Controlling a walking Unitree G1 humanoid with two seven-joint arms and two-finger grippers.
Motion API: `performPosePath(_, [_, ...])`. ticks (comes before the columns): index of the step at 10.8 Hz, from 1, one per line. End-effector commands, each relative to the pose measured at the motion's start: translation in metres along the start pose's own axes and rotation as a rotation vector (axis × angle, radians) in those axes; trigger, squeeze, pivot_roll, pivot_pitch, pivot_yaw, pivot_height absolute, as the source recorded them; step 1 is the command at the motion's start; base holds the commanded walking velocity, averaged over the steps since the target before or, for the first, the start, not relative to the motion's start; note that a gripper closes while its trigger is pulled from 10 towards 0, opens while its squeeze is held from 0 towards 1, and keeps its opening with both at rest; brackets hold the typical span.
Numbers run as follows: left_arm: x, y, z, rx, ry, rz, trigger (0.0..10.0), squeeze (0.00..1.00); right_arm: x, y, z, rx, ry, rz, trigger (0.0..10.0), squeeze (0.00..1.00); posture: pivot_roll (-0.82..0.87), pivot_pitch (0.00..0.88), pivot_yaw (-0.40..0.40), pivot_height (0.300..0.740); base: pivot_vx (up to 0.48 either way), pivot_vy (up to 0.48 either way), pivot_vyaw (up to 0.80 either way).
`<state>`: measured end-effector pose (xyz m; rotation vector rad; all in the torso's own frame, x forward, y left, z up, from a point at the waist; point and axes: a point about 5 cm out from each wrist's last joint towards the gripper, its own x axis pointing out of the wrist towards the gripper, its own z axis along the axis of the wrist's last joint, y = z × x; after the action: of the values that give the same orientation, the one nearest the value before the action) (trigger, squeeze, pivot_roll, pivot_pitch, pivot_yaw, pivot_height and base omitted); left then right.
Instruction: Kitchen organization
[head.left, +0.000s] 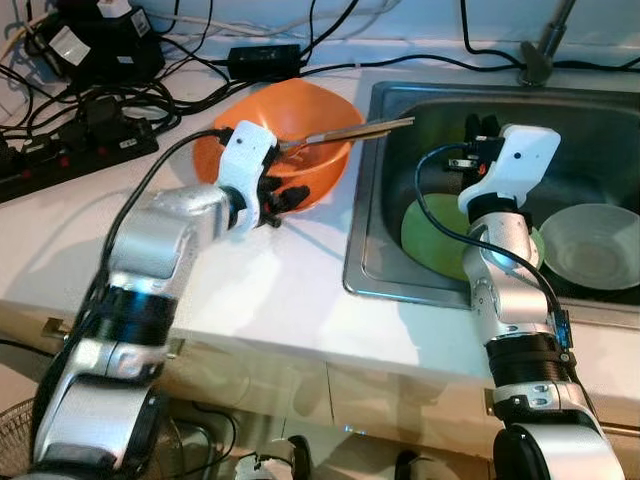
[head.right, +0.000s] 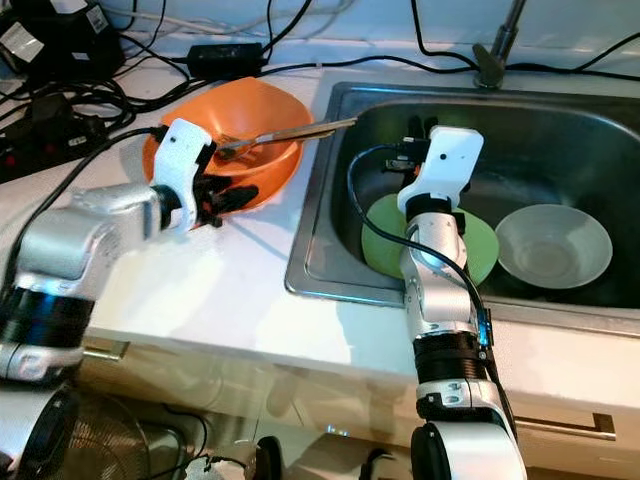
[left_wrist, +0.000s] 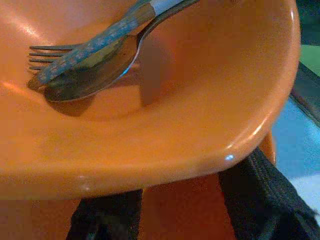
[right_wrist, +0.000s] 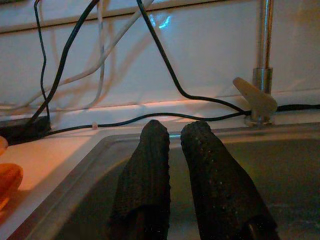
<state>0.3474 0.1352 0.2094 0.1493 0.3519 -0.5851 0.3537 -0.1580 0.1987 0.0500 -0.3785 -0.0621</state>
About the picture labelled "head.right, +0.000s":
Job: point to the gold stainless steel utensil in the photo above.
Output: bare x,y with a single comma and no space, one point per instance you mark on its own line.
300,131

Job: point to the orange plastic bowl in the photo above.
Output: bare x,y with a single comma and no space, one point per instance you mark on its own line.
260,105

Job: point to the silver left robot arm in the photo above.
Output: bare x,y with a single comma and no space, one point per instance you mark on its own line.
60,250

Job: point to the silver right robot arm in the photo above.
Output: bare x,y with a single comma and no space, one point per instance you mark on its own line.
435,290

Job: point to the grey metal faucet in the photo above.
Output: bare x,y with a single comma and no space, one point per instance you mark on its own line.
492,65

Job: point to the green plate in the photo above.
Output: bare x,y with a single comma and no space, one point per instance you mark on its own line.
382,240

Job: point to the stainless steel sink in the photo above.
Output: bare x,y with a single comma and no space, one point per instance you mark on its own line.
550,130

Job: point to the black power adapter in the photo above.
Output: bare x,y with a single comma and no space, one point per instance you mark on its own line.
225,60

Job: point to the translucent grey bowl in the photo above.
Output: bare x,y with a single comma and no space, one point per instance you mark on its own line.
552,245

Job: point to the black power strip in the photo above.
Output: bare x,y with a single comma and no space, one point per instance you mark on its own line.
50,140

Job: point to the black charger box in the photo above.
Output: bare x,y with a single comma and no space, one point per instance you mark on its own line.
60,45

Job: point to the floor fan with grille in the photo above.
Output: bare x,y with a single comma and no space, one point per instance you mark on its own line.
110,440

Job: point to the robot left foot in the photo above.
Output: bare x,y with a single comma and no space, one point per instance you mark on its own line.
230,465

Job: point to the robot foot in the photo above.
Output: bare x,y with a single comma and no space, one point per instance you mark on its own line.
230,465
376,468

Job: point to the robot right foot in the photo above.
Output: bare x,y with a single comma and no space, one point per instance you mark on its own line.
376,468

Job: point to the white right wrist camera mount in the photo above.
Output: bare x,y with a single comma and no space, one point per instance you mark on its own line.
450,160

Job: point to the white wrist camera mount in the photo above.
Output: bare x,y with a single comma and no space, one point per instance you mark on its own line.
450,160
182,150

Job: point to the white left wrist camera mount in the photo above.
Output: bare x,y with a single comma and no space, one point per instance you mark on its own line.
182,150

